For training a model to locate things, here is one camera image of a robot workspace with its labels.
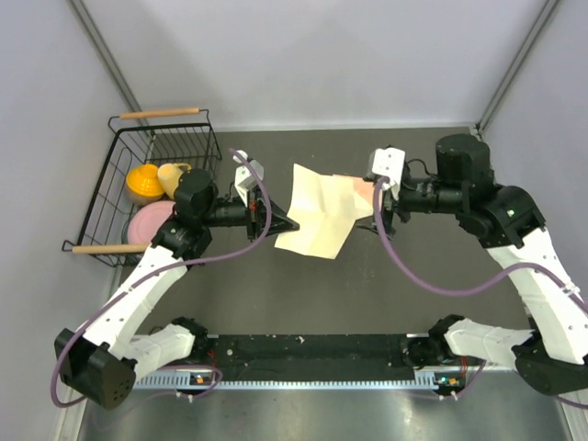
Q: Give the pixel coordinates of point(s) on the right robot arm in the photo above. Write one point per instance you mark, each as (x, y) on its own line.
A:
(551, 355)

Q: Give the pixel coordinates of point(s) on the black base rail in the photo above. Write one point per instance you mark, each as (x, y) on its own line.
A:
(315, 362)

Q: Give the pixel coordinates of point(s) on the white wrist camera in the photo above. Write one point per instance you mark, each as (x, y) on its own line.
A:
(244, 181)
(387, 162)

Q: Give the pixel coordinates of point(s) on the pink plate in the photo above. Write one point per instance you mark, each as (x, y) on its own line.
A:
(146, 222)

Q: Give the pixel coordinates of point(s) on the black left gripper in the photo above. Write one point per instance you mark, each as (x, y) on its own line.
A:
(259, 214)

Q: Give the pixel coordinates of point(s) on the black wire basket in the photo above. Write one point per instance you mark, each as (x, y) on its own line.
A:
(146, 146)

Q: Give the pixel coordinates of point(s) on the yellow mug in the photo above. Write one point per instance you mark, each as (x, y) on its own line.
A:
(172, 177)

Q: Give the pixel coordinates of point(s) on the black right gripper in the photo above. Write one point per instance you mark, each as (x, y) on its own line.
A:
(388, 208)

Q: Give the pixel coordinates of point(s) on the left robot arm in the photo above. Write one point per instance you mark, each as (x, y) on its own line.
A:
(105, 356)

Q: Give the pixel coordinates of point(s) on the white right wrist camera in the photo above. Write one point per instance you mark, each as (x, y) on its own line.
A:
(387, 162)

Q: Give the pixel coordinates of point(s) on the cream letter paper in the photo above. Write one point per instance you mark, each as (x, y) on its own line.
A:
(325, 219)

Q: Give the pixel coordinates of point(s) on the orange bowl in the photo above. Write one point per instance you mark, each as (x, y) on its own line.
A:
(142, 185)

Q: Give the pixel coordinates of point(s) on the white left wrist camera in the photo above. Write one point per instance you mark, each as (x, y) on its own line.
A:
(244, 181)

